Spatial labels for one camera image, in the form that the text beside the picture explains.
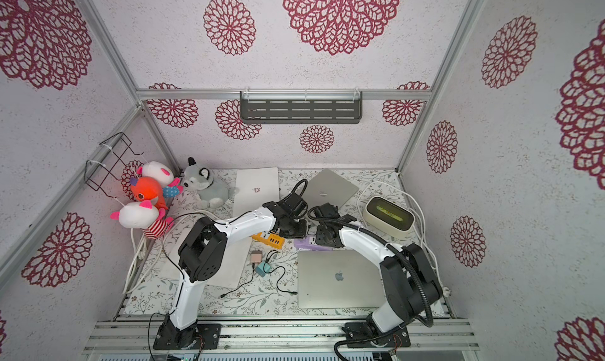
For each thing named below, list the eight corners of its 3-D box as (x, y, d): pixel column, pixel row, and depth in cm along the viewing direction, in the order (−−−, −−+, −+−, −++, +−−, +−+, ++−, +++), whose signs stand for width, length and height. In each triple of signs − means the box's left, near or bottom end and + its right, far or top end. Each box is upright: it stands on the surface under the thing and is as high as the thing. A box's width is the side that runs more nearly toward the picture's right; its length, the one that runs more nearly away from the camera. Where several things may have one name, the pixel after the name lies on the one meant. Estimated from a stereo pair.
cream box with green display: (356, 224, 103) (359, 215, 97) (366, 203, 111) (370, 193, 105) (404, 246, 97) (411, 236, 91) (411, 221, 104) (418, 211, 98)
